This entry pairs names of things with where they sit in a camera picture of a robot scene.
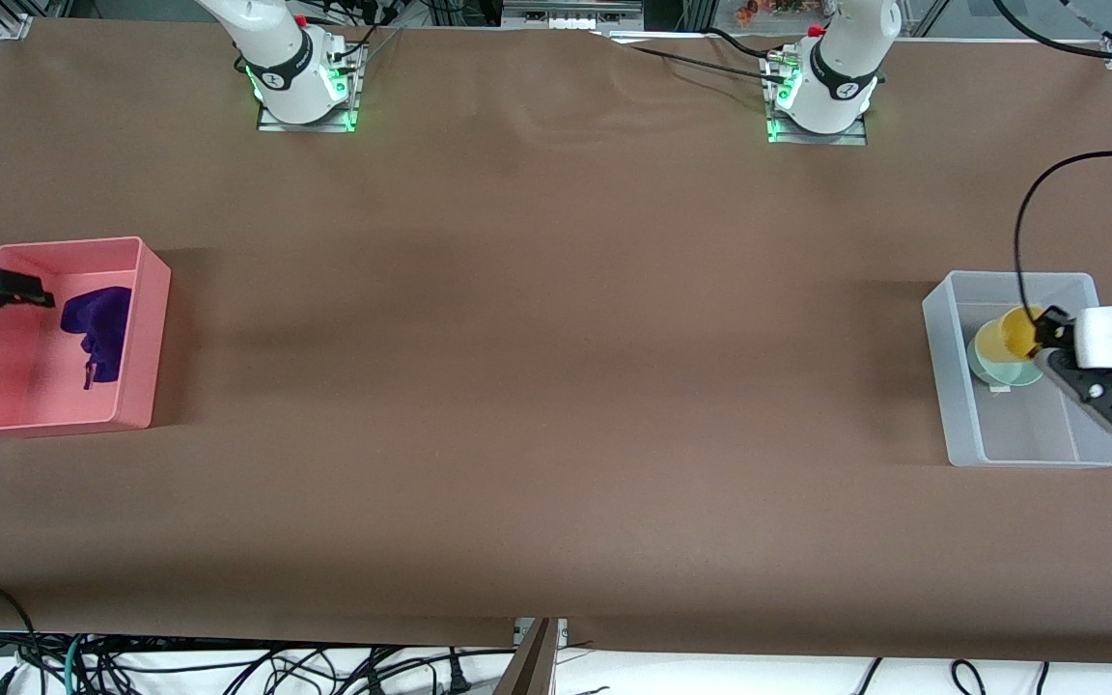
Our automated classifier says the orange plastic item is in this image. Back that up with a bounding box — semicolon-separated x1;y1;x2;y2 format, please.
734;0;810;22

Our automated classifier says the pink plastic bin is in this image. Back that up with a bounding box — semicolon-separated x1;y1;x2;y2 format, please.
0;236;173;434

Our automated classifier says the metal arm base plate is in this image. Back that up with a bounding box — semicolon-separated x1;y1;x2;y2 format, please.
765;53;871;147
256;39;362;133

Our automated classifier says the teal cable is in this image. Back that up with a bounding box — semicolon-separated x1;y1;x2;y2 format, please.
61;634;87;695

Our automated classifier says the pale green bowl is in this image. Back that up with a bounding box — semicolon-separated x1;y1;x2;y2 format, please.
965;321;1045;389

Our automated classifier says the purple cloth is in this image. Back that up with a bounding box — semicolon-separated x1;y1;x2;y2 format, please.
61;286;133;392

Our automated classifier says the grey power strip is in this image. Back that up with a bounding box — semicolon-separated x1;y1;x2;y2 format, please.
501;0;646;32

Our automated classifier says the black cable on table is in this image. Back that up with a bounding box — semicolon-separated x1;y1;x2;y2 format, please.
604;27;791;84

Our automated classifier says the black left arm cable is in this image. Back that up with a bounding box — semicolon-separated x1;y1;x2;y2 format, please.
1014;151;1112;325

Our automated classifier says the yellow cup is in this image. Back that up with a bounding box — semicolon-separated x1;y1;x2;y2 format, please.
997;305;1045;361

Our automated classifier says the translucent plastic bin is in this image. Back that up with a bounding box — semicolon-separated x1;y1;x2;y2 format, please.
922;271;1112;469

